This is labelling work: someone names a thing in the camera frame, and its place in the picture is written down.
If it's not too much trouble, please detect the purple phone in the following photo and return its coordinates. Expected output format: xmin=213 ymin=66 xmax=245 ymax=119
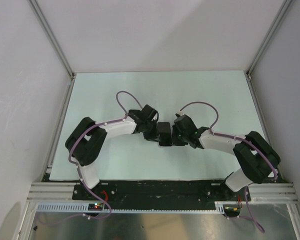
xmin=156 ymin=121 xmax=173 ymax=148

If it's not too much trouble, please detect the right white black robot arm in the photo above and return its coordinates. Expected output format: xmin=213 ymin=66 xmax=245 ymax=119
xmin=172 ymin=113 xmax=281 ymax=201

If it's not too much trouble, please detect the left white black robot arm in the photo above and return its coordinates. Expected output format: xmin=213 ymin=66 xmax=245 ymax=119
xmin=65 ymin=104 xmax=159 ymax=200

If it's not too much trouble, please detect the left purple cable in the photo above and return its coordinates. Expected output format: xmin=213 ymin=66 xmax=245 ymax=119
xmin=68 ymin=91 xmax=143 ymax=191

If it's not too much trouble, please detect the purple cable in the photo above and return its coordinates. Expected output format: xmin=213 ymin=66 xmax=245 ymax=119
xmin=179 ymin=101 xmax=278 ymax=180
xmin=68 ymin=91 xmax=143 ymax=191

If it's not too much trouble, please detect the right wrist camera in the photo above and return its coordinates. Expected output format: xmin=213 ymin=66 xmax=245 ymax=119
xmin=175 ymin=111 xmax=186 ymax=118

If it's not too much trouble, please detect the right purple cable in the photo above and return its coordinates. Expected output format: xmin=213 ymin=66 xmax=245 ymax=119
xmin=179 ymin=101 xmax=278 ymax=180

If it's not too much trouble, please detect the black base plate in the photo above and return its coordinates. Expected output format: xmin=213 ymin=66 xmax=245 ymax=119
xmin=72 ymin=180 xmax=251 ymax=210

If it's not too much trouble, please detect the white slotted cable duct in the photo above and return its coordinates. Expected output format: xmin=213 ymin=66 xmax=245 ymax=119
xmin=36 ymin=202 xmax=225 ymax=214

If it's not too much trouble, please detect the aluminium front rail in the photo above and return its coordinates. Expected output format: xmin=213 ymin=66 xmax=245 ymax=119
xmin=27 ymin=182 xmax=299 ymax=204

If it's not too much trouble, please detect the left aluminium frame post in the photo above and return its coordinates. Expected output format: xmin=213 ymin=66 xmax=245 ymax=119
xmin=27 ymin=0 xmax=75 ymax=80

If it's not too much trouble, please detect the aluminium frame post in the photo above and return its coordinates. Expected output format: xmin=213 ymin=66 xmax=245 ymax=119
xmin=27 ymin=0 xmax=75 ymax=80
xmin=246 ymin=0 xmax=295 ymax=79

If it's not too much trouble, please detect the right aluminium frame post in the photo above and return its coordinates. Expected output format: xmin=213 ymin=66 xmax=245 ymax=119
xmin=246 ymin=0 xmax=295 ymax=79

